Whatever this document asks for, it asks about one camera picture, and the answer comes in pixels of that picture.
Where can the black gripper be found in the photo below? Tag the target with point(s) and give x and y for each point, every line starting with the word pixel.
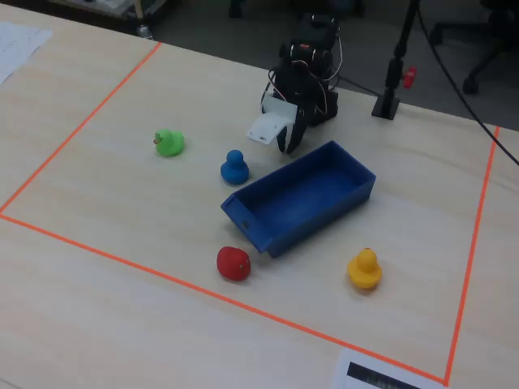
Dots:
pixel 299 121

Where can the yellow rubber duck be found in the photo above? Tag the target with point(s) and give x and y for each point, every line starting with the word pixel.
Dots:
pixel 365 271

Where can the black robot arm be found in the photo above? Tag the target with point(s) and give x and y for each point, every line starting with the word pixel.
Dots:
pixel 324 36

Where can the blue rubber duck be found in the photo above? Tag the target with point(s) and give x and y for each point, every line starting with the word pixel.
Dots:
pixel 234 170

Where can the blue plastic box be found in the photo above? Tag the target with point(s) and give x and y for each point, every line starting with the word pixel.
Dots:
pixel 300 202

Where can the green rubber duck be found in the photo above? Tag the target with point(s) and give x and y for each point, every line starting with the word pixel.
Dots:
pixel 170 144

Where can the red rubber duck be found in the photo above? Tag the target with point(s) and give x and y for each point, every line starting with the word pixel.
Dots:
pixel 232 264

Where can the red stand knob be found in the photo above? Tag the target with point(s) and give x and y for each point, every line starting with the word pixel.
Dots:
pixel 410 77

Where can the orange tape strip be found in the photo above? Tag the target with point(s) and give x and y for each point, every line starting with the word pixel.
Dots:
pixel 223 297
pixel 472 251
pixel 81 125

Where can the clear plastic bottle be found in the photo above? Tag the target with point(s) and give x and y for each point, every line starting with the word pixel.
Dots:
pixel 144 31

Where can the black office chair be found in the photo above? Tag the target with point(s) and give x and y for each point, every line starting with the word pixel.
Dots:
pixel 486 44

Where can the white paper with black print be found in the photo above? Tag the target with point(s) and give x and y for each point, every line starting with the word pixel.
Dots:
pixel 365 370

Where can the white printed paper sheet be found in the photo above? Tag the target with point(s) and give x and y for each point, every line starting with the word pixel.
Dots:
pixel 20 48

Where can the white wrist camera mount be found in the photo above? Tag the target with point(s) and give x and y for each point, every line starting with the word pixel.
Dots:
pixel 269 123

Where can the black camera stand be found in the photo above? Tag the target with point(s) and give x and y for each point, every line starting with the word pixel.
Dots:
pixel 392 77

